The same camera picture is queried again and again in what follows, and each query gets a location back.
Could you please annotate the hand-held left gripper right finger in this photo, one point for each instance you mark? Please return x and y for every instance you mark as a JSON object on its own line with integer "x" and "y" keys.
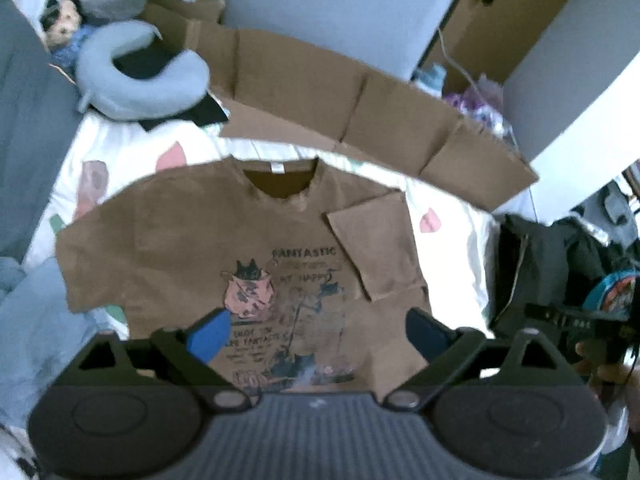
{"x": 425, "y": 332}

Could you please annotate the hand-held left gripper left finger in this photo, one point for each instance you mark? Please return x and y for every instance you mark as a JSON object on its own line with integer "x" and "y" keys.
{"x": 210, "y": 335}

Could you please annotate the brown printed t-shirt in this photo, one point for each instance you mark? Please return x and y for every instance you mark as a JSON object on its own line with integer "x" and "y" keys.
{"x": 200, "y": 220}

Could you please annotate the person's right hand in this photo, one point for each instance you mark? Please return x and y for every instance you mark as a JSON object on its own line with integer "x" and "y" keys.
{"x": 607, "y": 377}

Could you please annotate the folded black garment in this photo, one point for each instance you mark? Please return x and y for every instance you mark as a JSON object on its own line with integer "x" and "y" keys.
{"x": 515, "y": 285}

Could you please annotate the light blue sweater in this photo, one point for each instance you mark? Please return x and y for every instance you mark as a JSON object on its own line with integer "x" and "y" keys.
{"x": 40, "y": 320}

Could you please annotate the cream bear print blanket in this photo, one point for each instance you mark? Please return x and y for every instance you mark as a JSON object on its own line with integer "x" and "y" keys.
{"x": 125, "y": 145}

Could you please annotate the purple white detergent bag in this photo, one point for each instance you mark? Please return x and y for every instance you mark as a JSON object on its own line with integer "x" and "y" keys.
{"x": 480, "y": 105}

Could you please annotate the grey neck pillow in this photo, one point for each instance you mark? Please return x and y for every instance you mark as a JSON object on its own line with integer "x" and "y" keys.
{"x": 150, "y": 100}

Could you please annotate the blue capped detergent bottle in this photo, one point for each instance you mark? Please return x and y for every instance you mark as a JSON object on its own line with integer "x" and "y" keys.
{"x": 430, "y": 80}

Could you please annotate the folded brown cardboard sheet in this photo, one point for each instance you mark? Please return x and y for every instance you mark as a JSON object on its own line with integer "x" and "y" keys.
{"x": 300, "y": 85}

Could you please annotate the tall brown cardboard box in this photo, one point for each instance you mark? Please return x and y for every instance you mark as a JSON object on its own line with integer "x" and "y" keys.
{"x": 500, "y": 35}

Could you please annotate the grey appliance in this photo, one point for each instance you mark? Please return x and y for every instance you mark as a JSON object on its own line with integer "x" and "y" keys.
{"x": 325, "y": 5}

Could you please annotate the small plush doll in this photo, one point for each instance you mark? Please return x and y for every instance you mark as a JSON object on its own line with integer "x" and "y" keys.
{"x": 62, "y": 22}

